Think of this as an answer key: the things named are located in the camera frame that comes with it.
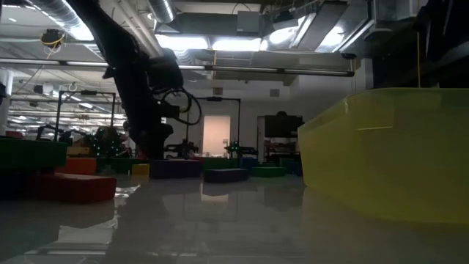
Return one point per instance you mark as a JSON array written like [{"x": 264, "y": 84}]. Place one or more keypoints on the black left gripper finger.
[{"x": 154, "y": 152}]

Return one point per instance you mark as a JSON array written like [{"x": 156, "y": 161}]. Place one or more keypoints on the small yellow block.
[{"x": 140, "y": 169}]

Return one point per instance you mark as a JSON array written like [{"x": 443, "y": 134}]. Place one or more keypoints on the purple block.
[{"x": 174, "y": 168}]

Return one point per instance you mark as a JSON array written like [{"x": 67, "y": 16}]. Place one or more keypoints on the dark blue block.
[{"x": 225, "y": 176}]

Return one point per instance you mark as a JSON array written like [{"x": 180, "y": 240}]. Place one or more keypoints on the red block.
[{"x": 73, "y": 188}]

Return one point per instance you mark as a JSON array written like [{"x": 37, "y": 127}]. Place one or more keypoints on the dark green block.
[{"x": 29, "y": 154}]

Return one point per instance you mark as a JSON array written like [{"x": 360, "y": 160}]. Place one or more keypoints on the neighbour station robot arm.
[
  {"x": 183, "y": 150},
  {"x": 242, "y": 150}
]

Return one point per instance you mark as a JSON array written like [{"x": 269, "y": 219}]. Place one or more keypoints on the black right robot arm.
[{"x": 450, "y": 36}]

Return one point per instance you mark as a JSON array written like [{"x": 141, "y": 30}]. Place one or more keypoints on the small red machine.
[{"x": 141, "y": 154}]

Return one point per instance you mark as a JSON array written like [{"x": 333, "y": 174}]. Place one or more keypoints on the dull yellow box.
[{"x": 77, "y": 151}]

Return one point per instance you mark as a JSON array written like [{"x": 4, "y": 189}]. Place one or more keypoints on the large red studded brick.
[{"x": 78, "y": 165}]

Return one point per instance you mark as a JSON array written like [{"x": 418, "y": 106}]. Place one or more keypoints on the bright ceiling light panel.
[
  {"x": 187, "y": 42},
  {"x": 236, "y": 44}
]

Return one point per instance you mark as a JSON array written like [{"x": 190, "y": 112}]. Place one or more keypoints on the black ceiling spotlight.
[{"x": 38, "y": 89}]

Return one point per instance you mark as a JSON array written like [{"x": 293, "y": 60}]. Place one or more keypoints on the long horizontal light bar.
[{"x": 256, "y": 69}]

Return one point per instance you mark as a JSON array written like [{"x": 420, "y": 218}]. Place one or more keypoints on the dark shelf unit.
[{"x": 282, "y": 150}]

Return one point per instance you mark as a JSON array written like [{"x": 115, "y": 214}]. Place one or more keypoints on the grey ceiling box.
[{"x": 248, "y": 22}]

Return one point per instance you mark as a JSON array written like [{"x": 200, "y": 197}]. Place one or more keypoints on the slanted ceiling light panel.
[
  {"x": 284, "y": 36},
  {"x": 333, "y": 36}
]

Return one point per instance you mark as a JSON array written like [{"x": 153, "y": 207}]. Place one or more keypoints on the yellow plastic bin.
[{"x": 384, "y": 154}]

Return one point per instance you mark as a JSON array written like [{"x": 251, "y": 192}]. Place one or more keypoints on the white ceiling box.
[{"x": 395, "y": 9}]

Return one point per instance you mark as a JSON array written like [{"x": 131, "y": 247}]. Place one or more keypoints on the black gantry frame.
[
  {"x": 88, "y": 92},
  {"x": 220, "y": 99}
]

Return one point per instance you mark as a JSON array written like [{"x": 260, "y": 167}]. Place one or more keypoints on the square wall vent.
[
  {"x": 217, "y": 91},
  {"x": 275, "y": 92}
]

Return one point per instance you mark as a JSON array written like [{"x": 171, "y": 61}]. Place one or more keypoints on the silver round air duct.
[{"x": 161, "y": 9}]

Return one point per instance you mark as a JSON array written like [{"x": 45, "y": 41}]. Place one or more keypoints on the black wall screen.
[{"x": 284, "y": 126}]

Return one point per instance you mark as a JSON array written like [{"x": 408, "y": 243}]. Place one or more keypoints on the large spiral air duct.
[{"x": 55, "y": 11}]

